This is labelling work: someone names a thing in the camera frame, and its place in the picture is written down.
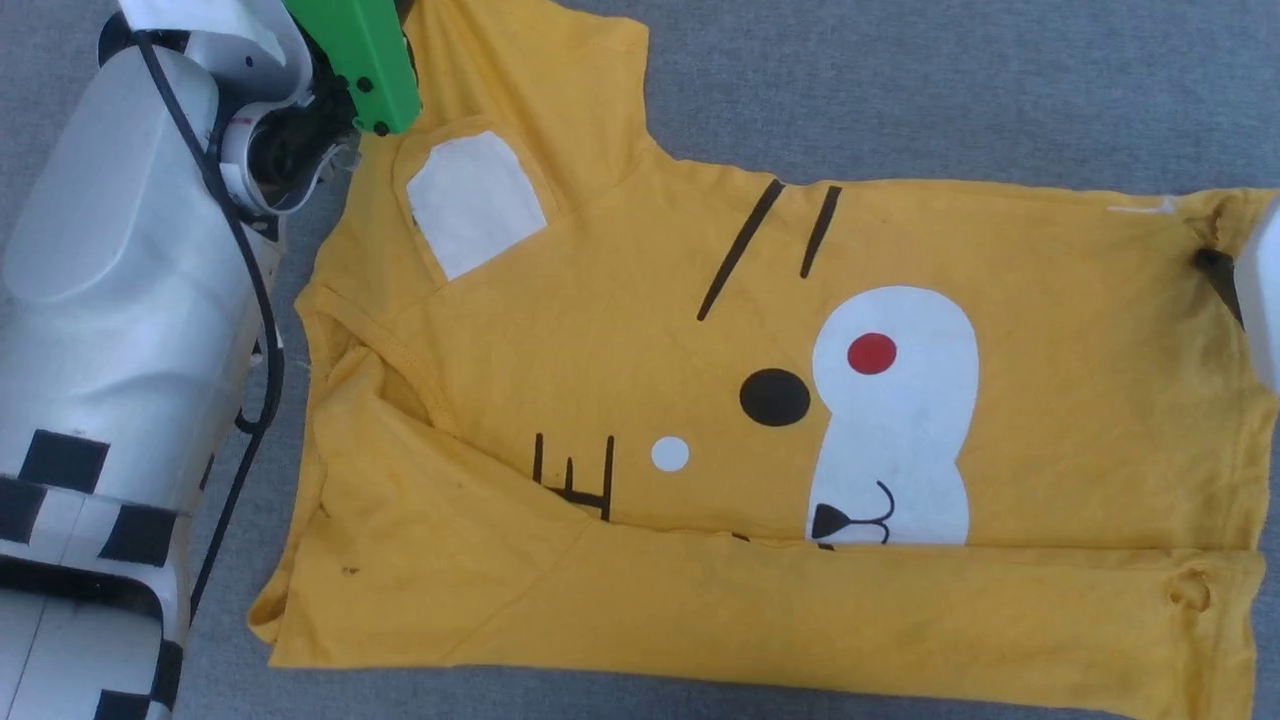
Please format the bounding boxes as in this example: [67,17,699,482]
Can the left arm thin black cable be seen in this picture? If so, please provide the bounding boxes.
[132,28,288,623]

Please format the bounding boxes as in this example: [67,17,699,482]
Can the yellow dog print t-shirt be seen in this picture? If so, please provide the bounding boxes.
[247,0,1280,720]

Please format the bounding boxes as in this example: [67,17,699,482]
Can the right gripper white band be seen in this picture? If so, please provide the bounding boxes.
[1194,194,1280,394]

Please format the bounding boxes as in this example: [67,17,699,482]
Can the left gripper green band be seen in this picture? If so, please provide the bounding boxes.
[281,0,424,138]

